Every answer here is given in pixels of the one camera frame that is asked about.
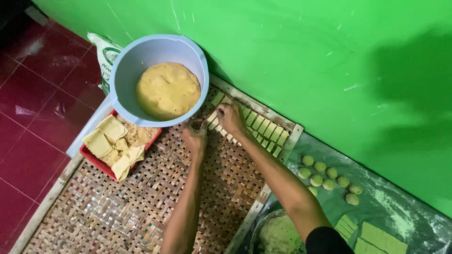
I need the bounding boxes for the person's left hand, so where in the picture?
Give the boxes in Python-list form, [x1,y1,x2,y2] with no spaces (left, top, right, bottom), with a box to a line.
[180,119,210,156]

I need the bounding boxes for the person's right hand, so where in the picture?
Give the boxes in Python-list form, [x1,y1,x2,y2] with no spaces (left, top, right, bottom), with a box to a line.
[215,101,248,137]

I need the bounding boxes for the pale dough rectangle piece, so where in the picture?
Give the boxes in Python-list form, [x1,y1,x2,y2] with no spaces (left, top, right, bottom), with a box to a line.
[206,111,219,130]

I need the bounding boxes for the yellow dough mass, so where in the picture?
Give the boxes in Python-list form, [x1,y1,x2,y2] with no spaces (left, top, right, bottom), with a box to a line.
[136,62,201,121]

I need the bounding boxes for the rows of green dough rectangles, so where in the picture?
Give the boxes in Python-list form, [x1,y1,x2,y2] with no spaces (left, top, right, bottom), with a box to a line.
[206,91,290,159]

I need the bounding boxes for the heap of yellow dough scraps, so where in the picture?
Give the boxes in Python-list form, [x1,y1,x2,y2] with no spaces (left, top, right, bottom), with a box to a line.
[117,116,160,149]

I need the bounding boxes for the folded yellow dough sheet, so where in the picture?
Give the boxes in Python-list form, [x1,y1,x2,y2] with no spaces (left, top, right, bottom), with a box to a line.
[111,145,145,182]

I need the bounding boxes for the square yellow dough sheet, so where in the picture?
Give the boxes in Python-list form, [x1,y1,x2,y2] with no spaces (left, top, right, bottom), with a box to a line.
[96,114,129,142]
[82,129,113,159]

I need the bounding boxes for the light blue plastic bowl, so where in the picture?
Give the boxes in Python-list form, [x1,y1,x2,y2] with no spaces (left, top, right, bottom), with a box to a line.
[109,34,210,128]

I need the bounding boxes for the white plastic board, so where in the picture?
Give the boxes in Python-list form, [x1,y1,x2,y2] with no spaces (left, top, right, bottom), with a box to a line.
[66,93,117,159]

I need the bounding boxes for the red plastic tray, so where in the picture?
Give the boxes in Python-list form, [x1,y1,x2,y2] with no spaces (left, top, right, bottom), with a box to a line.
[80,109,163,182]

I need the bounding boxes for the group of green dough balls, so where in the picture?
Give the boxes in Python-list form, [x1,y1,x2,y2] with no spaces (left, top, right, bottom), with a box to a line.
[297,155,363,206]

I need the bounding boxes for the metal bowl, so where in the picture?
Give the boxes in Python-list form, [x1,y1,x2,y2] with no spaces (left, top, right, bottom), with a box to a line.
[249,208,308,254]

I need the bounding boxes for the white green printed plastic bag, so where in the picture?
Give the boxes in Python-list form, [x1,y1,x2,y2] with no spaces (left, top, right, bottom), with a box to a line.
[87,32,124,96]

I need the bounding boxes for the green dough mass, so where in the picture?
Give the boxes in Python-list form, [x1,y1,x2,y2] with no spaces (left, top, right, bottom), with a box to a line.
[257,214,305,254]

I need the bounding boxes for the black sleeve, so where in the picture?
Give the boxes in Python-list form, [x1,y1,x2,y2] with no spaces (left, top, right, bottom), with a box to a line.
[305,226,356,254]

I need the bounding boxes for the small cut green dough sheet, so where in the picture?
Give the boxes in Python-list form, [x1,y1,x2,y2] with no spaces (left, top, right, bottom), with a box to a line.
[334,214,359,242]

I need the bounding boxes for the floured clear plastic sheet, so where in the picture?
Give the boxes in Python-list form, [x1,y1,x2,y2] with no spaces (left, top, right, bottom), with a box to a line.
[234,132,452,254]

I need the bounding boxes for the large cut green dough sheet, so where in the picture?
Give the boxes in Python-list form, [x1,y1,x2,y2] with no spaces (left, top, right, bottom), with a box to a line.
[354,221,409,254]

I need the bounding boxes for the woven bamboo tray wooden frame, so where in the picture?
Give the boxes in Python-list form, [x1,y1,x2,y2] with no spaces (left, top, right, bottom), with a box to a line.
[9,73,304,254]

